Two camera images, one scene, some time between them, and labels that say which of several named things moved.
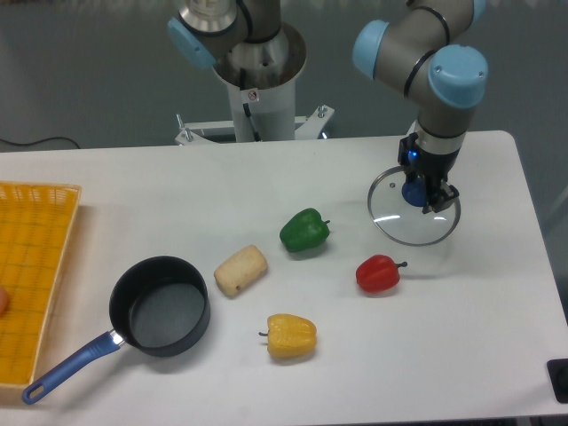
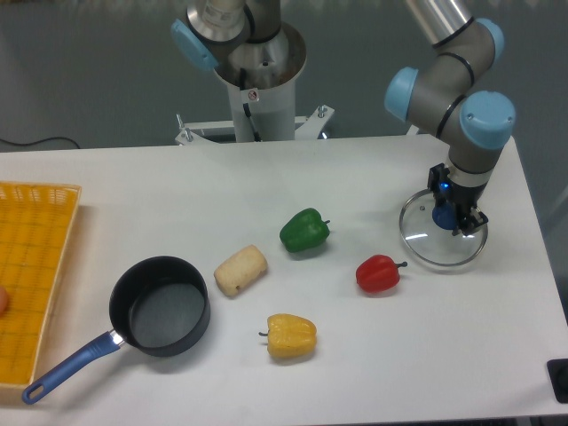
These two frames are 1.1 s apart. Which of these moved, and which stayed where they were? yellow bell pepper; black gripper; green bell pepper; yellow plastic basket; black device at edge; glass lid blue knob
Moved: glass lid blue knob; black gripper
Stayed: black device at edge; green bell pepper; yellow plastic basket; yellow bell pepper
